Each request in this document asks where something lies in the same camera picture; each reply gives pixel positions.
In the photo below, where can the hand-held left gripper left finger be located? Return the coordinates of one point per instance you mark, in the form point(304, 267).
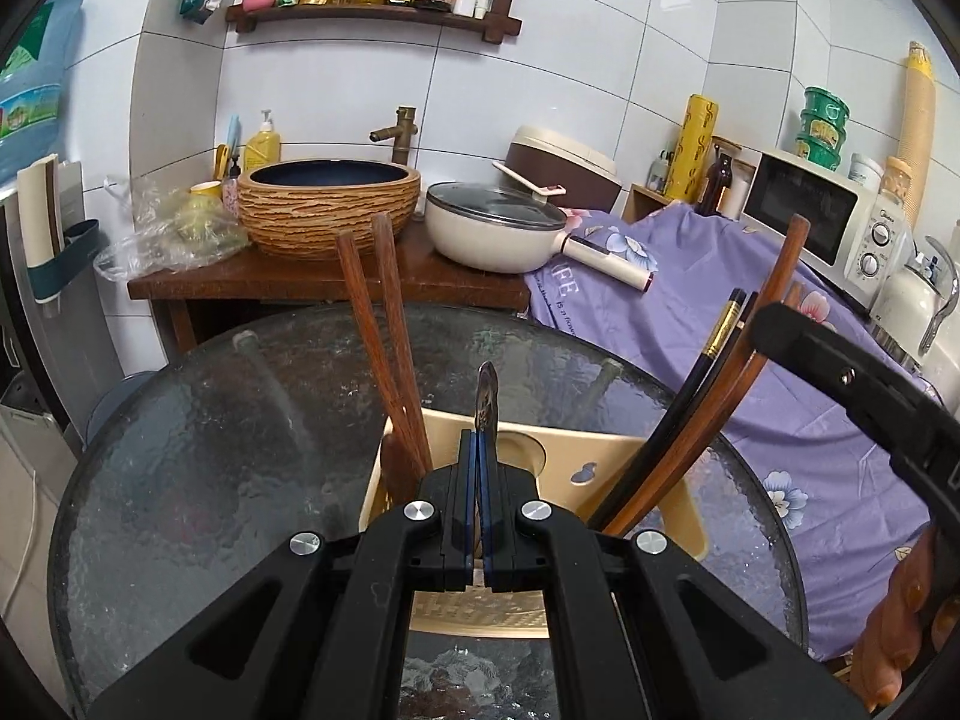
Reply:
point(465, 510)

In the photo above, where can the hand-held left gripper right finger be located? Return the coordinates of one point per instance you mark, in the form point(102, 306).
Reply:
point(499, 510)

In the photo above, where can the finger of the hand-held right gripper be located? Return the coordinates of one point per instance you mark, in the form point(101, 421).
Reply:
point(810, 349)

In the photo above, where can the cream perforated utensil holder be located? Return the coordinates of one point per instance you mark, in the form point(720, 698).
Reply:
point(570, 465)

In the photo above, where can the metal spoon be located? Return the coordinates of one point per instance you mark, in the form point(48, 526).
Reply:
point(487, 397)

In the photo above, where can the person's right hand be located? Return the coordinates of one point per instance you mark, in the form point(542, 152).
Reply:
point(900, 600)

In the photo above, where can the white kettle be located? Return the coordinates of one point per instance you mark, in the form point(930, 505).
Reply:
point(907, 300)

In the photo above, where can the purple floral cloth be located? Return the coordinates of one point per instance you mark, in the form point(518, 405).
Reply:
point(810, 480)

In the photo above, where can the white microwave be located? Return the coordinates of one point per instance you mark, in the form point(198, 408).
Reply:
point(802, 210)

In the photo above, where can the brown glass bottle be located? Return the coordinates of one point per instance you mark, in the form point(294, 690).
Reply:
point(716, 184)

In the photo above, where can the small wooden box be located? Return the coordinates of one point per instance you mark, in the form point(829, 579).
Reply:
point(645, 204)

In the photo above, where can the yellow wrap roll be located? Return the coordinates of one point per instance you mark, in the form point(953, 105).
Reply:
point(691, 150)

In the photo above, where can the small clear bottle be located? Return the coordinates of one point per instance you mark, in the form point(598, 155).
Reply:
point(660, 172)

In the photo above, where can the round glass table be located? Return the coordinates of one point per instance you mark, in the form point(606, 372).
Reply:
point(225, 427)

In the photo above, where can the tall paper cup stack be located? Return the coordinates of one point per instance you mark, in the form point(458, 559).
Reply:
point(916, 112)

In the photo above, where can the wooden counter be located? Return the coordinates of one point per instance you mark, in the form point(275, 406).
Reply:
point(315, 285)

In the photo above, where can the white lidded pan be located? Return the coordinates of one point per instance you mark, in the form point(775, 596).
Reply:
point(487, 236)

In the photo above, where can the brown rice cooker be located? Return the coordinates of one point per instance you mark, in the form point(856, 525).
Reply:
point(570, 161)

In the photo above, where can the brown ribbed sink basin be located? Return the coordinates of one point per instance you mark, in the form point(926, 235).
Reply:
point(330, 217)

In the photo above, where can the bronze faucet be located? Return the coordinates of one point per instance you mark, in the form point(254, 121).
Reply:
point(405, 135)

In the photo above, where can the clear plastic bag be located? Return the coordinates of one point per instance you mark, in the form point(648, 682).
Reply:
point(172, 236)

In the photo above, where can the yellow soap bottle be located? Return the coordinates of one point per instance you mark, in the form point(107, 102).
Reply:
point(262, 150)

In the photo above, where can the beige hanging cloth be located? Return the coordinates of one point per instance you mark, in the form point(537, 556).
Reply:
point(45, 540)

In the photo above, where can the blue toothbrush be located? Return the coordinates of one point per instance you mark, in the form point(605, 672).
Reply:
point(233, 136)

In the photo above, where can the grey water dispenser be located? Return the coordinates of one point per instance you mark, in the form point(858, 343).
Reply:
point(11, 360)

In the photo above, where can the white paper sleeve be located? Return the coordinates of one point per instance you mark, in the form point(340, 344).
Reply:
point(41, 199)

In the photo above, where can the blue water bottle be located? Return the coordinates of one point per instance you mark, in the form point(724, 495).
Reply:
point(37, 75)

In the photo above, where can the teal wall holder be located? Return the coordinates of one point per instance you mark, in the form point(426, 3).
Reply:
point(71, 262)

